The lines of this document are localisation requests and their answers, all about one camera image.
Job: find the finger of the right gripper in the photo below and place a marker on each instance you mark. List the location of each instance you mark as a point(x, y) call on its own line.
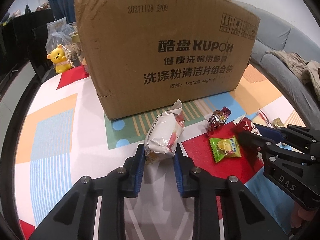
point(270, 134)

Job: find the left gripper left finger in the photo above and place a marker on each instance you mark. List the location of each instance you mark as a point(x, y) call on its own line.
point(73, 217)

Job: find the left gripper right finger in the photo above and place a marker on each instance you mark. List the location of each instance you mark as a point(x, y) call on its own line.
point(223, 207)

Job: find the gold foil snack packet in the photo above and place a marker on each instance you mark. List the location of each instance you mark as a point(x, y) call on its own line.
point(277, 123)

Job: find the red white snack packet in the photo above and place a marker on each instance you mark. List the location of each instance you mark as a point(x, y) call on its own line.
point(244, 124)

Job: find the green yellow candy packet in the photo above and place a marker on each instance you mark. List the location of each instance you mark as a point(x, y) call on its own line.
point(224, 148)

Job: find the red foil candy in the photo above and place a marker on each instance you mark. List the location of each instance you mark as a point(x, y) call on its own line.
point(217, 119)

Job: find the white pastry packet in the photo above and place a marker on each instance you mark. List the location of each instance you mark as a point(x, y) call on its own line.
point(161, 140)

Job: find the clear white red packet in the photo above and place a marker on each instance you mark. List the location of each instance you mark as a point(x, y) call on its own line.
point(262, 119)

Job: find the person's right hand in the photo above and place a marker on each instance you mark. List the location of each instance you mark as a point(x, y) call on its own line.
point(304, 223)

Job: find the beige jacket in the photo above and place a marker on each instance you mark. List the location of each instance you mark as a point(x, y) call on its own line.
point(306, 71)

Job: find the grey sectional sofa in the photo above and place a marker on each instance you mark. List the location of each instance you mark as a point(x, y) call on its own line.
point(275, 33)

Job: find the colourful patchwork tablecloth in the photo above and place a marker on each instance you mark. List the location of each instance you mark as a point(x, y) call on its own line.
point(66, 135)

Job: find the brown cardboard box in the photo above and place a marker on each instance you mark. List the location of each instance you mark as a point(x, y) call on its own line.
point(147, 54)

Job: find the yellow bear figurine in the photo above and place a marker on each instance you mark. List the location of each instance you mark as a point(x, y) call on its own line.
point(59, 60)

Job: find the bag of walnuts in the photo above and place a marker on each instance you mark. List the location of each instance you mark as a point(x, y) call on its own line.
point(62, 34)

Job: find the black piano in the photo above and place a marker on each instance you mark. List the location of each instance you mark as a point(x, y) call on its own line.
point(24, 39)

